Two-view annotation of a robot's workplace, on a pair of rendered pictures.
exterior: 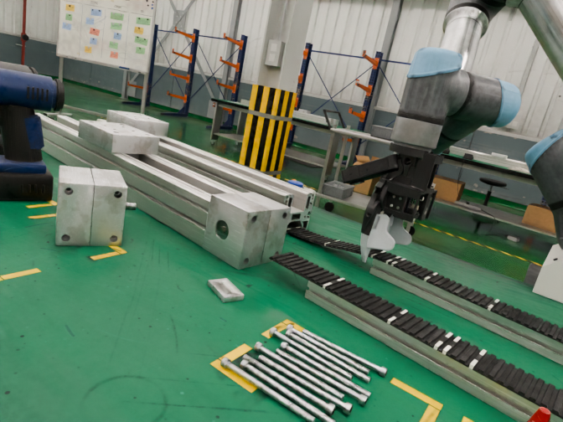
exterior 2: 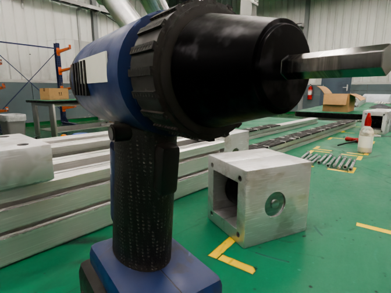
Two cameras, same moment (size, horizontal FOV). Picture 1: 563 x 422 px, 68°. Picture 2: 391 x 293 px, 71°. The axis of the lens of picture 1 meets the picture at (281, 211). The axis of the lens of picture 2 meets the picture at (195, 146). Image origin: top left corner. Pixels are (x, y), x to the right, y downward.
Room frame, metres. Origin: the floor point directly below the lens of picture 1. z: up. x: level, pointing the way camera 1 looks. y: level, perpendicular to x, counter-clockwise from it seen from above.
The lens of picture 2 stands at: (0.67, 0.65, 0.96)
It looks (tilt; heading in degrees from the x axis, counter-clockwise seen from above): 12 degrees down; 274
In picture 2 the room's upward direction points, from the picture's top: straight up
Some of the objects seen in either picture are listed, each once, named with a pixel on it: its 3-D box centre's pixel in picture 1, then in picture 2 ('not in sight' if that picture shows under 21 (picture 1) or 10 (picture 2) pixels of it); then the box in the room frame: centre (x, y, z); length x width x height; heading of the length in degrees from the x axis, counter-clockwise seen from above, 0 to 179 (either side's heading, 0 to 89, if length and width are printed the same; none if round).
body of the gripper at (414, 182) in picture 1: (405, 182); not in sight; (0.70, -0.20, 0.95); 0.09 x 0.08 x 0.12; 51
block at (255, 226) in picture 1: (251, 227); (214, 150); (0.67, 0.04, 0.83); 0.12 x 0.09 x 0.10; 141
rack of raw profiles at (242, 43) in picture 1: (180, 72); not in sight; (10.84, 3.21, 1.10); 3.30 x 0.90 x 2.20; 58
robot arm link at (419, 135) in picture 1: (415, 135); not in sight; (0.71, -0.19, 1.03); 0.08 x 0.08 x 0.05
